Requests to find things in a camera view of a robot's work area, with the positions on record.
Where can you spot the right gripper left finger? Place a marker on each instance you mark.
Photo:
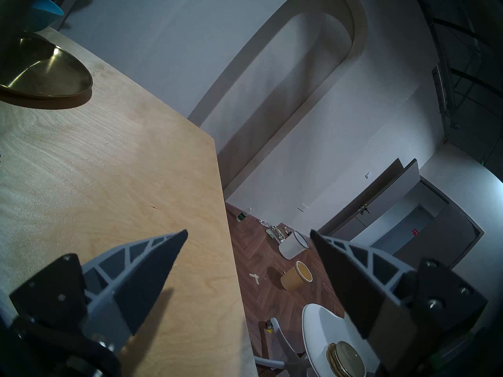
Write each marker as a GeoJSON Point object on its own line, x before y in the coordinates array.
{"type": "Point", "coordinates": [141, 278]}

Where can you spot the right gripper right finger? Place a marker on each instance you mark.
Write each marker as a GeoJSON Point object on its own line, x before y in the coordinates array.
{"type": "Point", "coordinates": [353, 286]}

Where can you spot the blue penguin plate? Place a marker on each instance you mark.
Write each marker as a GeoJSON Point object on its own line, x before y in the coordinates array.
{"type": "Point", "coordinates": [43, 13]}

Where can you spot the stack of gold plates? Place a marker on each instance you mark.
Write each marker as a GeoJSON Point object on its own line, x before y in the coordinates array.
{"type": "Point", "coordinates": [346, 360]}

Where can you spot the white swivel chair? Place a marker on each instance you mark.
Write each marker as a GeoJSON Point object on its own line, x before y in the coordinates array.
{"type": "Point", "coordinates": [322, 329]}

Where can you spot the brown paper bucket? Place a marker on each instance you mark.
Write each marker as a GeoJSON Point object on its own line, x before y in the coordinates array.
{"type": "Point", "coordinates": [294, 280]}

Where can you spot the white bucket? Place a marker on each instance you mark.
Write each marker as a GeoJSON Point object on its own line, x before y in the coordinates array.
{"type": "Point", "coordinates": [292, 246]}

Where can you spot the dark grey door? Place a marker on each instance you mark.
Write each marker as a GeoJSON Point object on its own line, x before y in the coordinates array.
{"type": "Point", "coordinates": [393, 199]}

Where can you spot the upright bottle with green label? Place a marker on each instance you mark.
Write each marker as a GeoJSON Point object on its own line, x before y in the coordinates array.
{"type": "Point", "coordinates": [243, 215]}

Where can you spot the gold metal plate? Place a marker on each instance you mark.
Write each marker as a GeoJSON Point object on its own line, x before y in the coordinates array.
{"type": "Point", "coordinates": [43, 74]}

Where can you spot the white wall outlet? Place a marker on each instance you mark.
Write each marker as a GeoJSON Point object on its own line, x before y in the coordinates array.
{"type": "Point", "coordinates": [302, 207]}

